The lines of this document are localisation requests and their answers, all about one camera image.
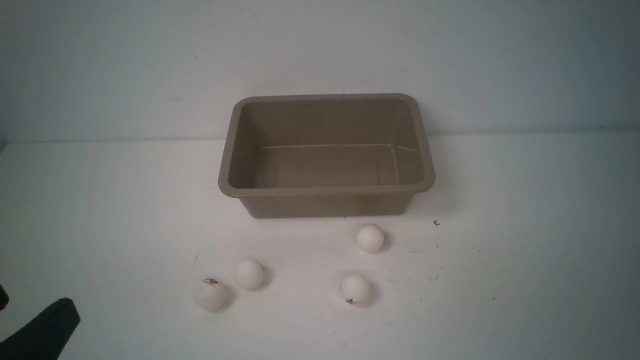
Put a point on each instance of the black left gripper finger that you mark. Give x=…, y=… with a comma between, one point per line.
x=45, y=336

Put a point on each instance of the white ping-pong ball with logo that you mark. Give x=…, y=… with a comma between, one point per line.
x=356, y=289

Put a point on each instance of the tan plastic storage bin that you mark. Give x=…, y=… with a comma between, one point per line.
x=331, y=155

